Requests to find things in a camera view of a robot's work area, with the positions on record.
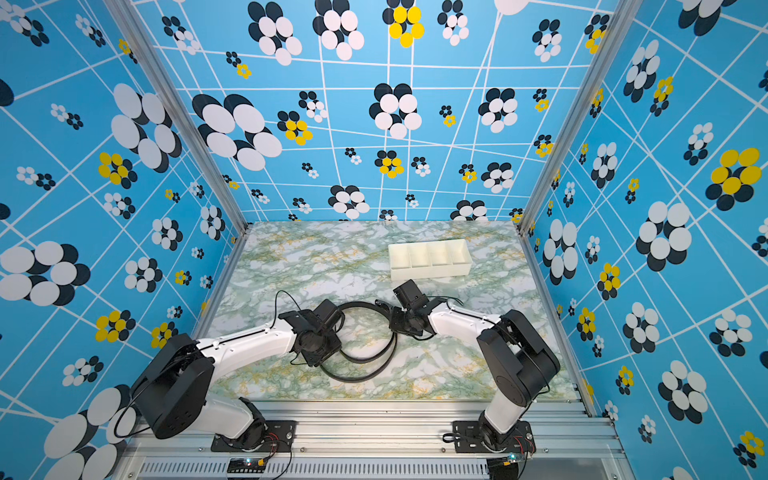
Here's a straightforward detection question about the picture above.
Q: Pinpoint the black belt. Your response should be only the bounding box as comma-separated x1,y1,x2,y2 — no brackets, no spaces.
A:
320,300,398,384

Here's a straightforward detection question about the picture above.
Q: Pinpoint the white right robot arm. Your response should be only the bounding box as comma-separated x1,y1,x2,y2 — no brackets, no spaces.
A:
389,299,561,453

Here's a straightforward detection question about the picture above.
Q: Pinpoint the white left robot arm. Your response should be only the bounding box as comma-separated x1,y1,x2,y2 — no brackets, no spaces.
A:
132,310,341,451

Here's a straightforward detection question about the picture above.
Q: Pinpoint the white compartment storage tray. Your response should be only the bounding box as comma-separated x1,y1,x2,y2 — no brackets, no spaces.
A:
388,239,473,281

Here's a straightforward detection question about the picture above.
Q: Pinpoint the left controller board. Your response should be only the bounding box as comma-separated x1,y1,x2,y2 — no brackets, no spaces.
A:
226,457,268,477

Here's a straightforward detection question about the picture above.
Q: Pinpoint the controller board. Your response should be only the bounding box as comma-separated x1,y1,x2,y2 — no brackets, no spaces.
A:
486,457,520,480
226,457,268,477

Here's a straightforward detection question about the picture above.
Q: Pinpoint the right controller board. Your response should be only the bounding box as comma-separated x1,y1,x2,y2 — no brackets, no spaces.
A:
486,457,520,480

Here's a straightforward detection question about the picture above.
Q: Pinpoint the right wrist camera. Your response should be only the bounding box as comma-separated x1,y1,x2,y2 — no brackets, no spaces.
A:
393,280,429,310

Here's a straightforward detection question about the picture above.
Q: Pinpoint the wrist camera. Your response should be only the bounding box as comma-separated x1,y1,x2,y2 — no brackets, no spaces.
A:
278,300,344,335
393,280,429,310

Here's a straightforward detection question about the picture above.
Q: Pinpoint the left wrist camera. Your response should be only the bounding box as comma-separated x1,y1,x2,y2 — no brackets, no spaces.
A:
278,300,344,335

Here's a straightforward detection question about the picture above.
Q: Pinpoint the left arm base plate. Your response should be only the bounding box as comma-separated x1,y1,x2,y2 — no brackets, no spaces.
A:
210,420,298,453

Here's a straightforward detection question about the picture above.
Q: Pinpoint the aluminium front rail frame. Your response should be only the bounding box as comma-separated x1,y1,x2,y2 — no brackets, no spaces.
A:
114,400,634,479

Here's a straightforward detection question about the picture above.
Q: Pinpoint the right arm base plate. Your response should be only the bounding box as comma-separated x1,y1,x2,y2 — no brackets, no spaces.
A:
442,420,536,456

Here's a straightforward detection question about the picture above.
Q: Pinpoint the aluminium corner post left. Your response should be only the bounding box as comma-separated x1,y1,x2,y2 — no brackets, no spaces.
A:
105,1,248,235

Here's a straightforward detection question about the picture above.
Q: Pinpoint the aluminium corner post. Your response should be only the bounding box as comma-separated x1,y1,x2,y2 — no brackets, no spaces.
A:
105,1,248,235
520,0,643,237

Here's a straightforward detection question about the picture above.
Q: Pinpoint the aluminium corner post right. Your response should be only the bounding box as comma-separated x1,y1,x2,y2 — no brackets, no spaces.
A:
520,0,643,237

